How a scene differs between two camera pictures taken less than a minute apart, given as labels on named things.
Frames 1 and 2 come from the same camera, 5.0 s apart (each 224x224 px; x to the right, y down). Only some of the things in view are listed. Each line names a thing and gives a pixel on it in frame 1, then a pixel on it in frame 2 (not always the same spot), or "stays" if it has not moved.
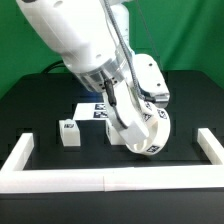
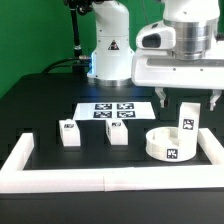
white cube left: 70,133 stays
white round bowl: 159,125 to 162,143
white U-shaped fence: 14,179 stays
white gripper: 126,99 to 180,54
